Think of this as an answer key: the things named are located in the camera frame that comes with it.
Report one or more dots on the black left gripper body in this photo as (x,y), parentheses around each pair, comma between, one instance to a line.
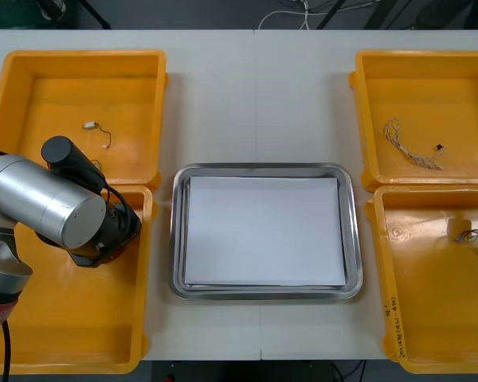
(123,232)

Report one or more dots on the steel tray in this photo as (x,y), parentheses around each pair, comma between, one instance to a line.
(353,238)

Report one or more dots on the yellow-orange plastic bin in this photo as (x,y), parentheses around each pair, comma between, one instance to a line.
(422,99)
(63,95)
(83,318)

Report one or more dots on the black stand leg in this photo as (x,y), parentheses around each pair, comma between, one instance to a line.
(97,16)

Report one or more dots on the silver-grey black left arm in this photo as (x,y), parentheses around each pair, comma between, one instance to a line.
(44,199)

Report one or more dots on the yellow-orange bin with handwriting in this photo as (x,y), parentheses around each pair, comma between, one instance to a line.
(430,298)

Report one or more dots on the green mat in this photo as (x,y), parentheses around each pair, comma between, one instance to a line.
(8,14)

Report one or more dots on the white paper sheet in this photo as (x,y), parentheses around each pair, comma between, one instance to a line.
(263,231)

